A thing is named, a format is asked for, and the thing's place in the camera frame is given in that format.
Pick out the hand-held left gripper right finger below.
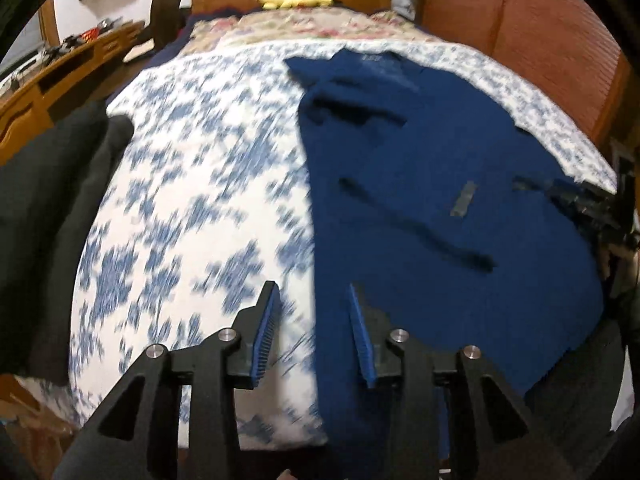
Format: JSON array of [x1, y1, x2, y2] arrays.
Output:
[[347, 282, 576, 480]]

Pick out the blue floral bedspread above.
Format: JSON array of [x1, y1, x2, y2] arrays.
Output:
[[65, 40, 619, 448]]

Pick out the dark blue bed sheet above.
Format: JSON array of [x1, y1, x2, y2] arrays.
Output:
[[150, 7, 242, 69]]

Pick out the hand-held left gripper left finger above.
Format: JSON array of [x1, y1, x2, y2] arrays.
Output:
[[52, 280, 282, 480]]

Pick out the wooden desk with cabinets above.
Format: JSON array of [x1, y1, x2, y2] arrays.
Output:
[[0, 20, 147, 167]]

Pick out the black device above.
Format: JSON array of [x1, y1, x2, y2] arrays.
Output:
[[45, 35, 86, 59]]

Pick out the navy blue blazer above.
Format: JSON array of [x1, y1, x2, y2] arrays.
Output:
[[284, 47, 621, 463]]

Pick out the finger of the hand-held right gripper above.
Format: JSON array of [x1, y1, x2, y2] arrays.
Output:
[[512, 174, 623, 246]]

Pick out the pink floral blanket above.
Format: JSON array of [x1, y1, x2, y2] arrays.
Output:
[[187, 7, 427, 57]]

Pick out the wooden louvered wardrobe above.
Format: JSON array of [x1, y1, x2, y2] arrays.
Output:
[[404, 0, 636, 161]]

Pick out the dark chair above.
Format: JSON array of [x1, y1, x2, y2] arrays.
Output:
[[142, 0, 187, 52]]

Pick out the black folded clothes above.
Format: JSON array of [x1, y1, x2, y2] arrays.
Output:
[[0, 101, 136, 387]]

